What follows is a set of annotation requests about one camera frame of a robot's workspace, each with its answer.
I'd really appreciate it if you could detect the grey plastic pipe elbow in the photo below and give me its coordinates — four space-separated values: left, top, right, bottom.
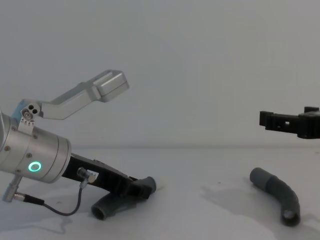
90 176 157 215

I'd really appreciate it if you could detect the thin dark wrist cable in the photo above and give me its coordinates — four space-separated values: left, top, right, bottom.
14 167 98 215

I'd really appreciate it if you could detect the grey curved plastic pipe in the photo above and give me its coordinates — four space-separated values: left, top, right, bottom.
249 166 301 221

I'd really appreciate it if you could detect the white table cloth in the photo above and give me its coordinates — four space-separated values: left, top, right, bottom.
0 144 320 240

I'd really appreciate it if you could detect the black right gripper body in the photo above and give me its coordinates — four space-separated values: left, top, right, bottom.
296 106 320 140

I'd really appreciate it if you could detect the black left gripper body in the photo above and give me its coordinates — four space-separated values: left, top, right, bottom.
61 154 138 199

